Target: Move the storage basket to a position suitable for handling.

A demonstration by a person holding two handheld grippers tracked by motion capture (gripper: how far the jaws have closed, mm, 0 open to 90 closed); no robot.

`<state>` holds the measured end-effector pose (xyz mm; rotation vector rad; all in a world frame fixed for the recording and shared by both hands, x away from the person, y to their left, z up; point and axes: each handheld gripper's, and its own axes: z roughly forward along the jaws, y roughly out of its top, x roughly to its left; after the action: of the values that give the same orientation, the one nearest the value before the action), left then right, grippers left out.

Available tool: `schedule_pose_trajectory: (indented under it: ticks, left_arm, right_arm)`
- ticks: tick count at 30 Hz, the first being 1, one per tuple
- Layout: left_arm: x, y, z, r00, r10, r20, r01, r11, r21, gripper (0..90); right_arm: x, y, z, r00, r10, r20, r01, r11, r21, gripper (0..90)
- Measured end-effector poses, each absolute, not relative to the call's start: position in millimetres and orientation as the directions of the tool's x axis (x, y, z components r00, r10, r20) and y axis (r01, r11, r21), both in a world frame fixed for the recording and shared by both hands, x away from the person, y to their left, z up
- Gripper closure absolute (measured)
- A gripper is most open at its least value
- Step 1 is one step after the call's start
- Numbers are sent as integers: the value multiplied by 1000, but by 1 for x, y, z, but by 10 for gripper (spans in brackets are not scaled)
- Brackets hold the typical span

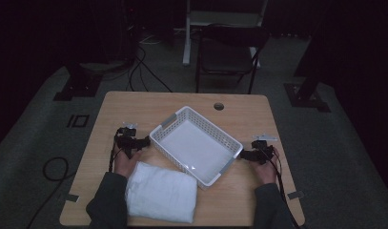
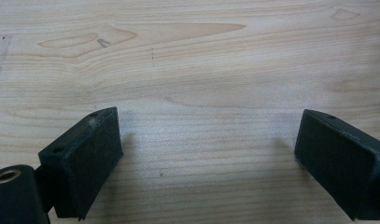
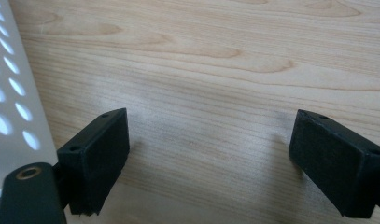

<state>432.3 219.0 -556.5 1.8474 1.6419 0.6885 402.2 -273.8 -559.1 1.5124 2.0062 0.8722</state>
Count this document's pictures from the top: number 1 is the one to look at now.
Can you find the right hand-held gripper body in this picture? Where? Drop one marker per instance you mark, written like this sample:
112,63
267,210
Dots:
262,149

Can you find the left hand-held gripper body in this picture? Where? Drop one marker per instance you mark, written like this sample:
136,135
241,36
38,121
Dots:
127,141

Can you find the white plastic basket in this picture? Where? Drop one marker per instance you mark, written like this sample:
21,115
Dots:
198,149

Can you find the person's left hand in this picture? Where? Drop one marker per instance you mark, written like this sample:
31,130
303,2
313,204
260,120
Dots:
126,163

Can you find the person's right hand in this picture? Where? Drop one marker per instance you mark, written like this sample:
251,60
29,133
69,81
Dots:
266,171

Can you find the white folded cloth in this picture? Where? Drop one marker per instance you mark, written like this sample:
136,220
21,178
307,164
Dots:
161,192

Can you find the grey tape piece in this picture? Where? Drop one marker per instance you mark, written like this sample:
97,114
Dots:
295,195
71,197

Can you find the black stand base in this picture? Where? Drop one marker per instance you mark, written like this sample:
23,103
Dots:
78,86
306,92

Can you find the black folding chair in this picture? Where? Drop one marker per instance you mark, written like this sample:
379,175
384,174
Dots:
228,54

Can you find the white metal stand frame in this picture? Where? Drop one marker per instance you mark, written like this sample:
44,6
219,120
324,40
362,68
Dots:
187,38

